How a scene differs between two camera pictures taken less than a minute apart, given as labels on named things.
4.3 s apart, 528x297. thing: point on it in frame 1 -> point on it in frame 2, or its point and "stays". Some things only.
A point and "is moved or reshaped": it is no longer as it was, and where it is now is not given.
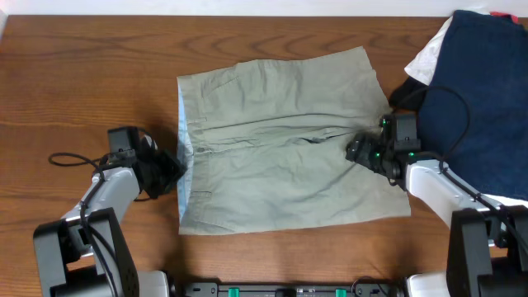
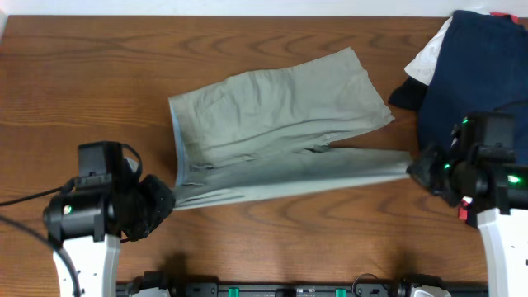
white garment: [424, 64] stays
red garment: [514, 18] stays
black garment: [409, 96] stays
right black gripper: [362, 148] -> [431, 172]
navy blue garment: [473, 117] stays
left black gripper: [161, 172] -> [145, 206]
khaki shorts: [266, 142] is moved or reshaped
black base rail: [294, 290] stays
